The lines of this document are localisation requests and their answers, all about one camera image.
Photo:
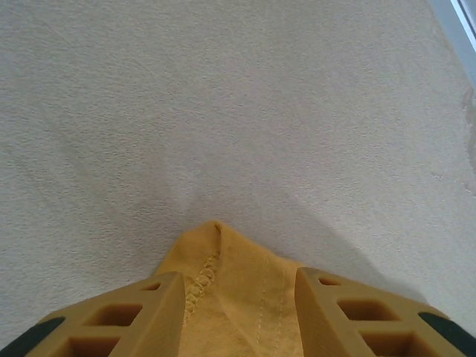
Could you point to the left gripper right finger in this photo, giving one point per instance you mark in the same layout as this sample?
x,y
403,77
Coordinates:
x,y
353,323

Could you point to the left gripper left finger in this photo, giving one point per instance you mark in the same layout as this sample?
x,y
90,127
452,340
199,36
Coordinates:
x,y
130,320

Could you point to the yellow t-shirt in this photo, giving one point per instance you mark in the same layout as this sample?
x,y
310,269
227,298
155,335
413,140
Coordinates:
x,y
238,297

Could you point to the aluminium table edge frame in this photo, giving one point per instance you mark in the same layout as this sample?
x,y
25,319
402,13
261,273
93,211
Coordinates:
x,y
461,29

